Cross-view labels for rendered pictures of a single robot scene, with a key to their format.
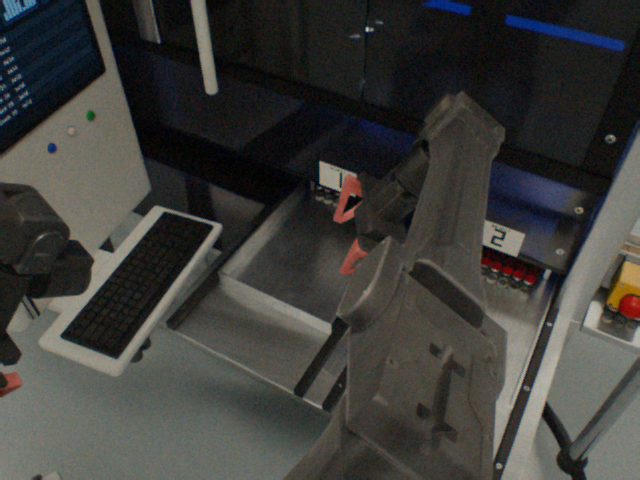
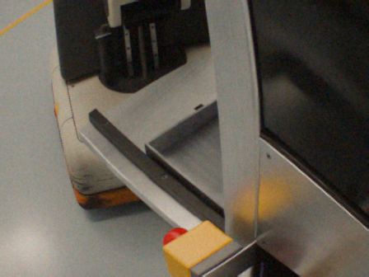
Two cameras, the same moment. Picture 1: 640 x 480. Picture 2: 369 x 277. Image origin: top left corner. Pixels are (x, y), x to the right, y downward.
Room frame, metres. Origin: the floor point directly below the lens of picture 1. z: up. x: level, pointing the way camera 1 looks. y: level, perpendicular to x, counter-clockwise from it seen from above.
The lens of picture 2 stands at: (0.86, -1.05, 1.75)
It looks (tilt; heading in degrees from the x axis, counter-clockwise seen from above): 44 degrees down; 116
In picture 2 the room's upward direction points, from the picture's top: 7 degrees counter-clockwise
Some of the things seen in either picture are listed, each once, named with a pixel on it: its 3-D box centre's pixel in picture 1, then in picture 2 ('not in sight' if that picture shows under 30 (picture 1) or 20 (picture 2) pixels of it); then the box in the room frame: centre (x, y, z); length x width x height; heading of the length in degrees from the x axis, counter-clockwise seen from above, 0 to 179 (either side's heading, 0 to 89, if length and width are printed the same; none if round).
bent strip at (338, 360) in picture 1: (349, 336); not in sight; (0.58, -0.05, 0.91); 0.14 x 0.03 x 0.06; 149
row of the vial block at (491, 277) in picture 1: (488, 270); not in sight; (0.74, -0.34, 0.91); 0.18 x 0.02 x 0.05; 60
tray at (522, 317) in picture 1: (469, 311); (282, 165); (0.65, -0.29, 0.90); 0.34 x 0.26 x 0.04; 150
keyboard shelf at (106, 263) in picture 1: (124, 275); not in sight; (0.83, 0.45, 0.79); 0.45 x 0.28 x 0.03; 159
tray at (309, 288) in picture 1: (316, 247); not in sight; (0.82, 0.01, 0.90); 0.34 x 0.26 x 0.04; 150
